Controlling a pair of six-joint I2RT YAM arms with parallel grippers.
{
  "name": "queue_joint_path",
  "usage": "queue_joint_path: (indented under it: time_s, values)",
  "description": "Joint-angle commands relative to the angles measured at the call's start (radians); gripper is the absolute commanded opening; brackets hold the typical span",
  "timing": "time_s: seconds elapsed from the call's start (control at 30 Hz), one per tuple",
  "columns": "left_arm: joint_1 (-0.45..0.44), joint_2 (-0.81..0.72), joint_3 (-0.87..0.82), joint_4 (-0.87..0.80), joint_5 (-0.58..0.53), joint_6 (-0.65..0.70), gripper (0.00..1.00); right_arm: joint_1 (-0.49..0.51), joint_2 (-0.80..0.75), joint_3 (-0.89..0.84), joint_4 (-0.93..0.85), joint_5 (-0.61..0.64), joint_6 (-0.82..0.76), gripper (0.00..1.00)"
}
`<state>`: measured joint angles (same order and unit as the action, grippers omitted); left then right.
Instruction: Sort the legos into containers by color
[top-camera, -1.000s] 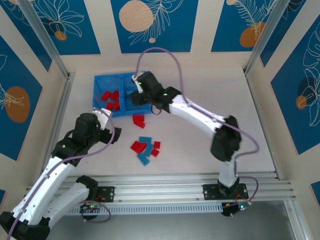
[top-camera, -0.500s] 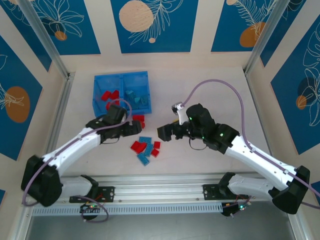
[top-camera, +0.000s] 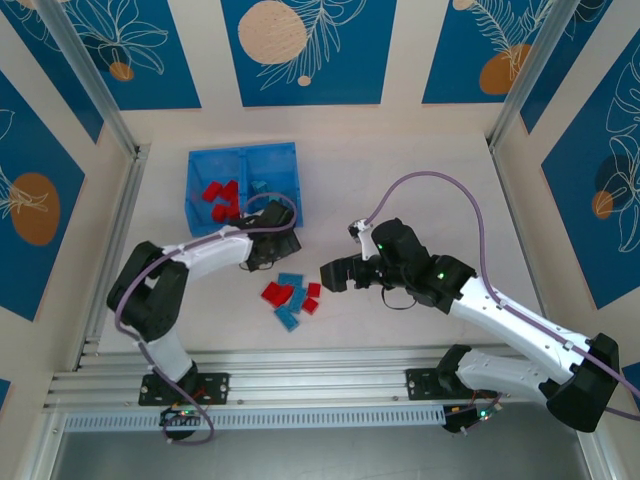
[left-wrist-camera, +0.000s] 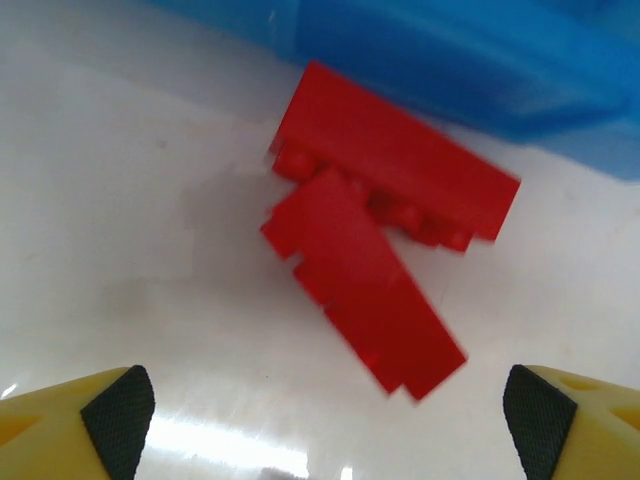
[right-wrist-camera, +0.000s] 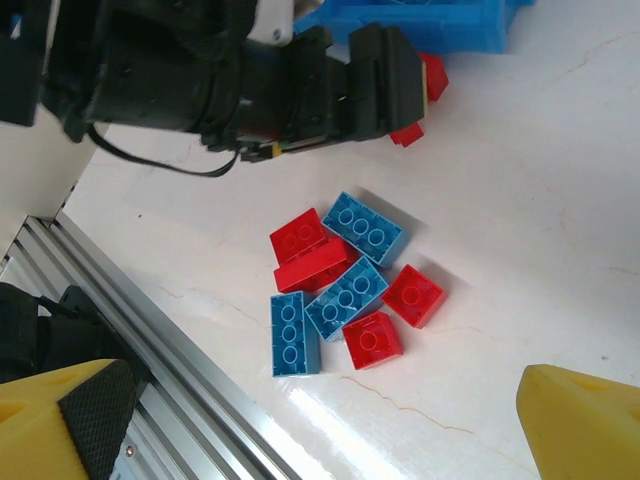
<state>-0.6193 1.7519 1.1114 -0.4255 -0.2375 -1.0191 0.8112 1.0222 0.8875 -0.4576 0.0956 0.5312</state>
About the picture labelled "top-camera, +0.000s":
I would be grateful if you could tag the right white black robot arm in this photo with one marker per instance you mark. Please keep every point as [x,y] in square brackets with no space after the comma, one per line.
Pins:
[525,325]

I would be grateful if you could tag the aluminium frame post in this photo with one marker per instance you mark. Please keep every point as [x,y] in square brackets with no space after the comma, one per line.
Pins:
[541,75]
[89,75]

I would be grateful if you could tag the red lego brick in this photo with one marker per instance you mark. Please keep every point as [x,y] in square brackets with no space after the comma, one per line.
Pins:
[220,212]
[283,296]
[230,189]
[270,291]
[314,290]
[212,191]
[234,203]
[311,305]

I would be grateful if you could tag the blue floral wall panel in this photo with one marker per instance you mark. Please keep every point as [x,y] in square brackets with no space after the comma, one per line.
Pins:
[575,200]
[450,50]
[165,75]
[350,75]
[30,150]
[60,65]
[595,50]

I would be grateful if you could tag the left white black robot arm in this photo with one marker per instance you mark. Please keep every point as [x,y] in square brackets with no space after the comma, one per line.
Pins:
[215,252]

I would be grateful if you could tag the aluminium table side rail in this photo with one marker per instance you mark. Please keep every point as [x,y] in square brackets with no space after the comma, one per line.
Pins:
[125,210]
[510,210]

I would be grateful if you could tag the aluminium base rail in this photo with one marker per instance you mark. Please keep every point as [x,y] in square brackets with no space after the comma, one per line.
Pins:
[320,375]

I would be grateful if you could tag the blue divided plastic bin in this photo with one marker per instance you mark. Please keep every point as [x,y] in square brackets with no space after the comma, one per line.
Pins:
[270,165]

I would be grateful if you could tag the blue lego brick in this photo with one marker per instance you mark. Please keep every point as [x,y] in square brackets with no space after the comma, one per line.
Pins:
[298,298]
[259,187]
[287,318]
[289,279]

